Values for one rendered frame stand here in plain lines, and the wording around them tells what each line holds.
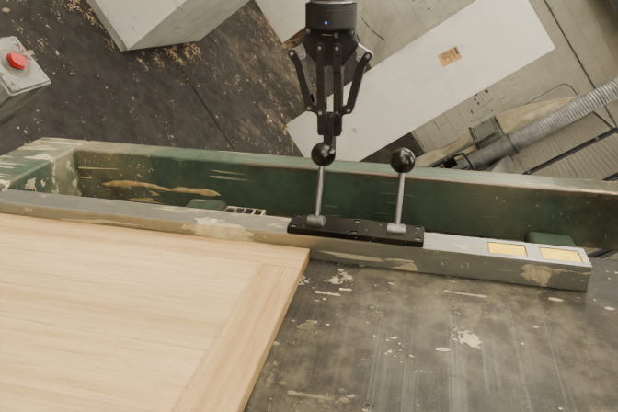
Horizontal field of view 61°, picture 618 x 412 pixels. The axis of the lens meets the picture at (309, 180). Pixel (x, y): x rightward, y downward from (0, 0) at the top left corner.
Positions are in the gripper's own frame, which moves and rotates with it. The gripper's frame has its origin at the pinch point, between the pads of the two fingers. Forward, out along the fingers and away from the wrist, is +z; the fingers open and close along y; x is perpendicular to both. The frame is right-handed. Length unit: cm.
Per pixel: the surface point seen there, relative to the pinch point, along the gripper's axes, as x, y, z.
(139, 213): 11.1, 28.8, 11.7
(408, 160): 6.0, -12.8, 1.0
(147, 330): 34.4, 15.0, 14.1
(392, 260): 12.2, -11.7, 14.3
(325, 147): 5.8, -0.4, 0.1
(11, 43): -15, 69, -10
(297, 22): -458, 120, 34
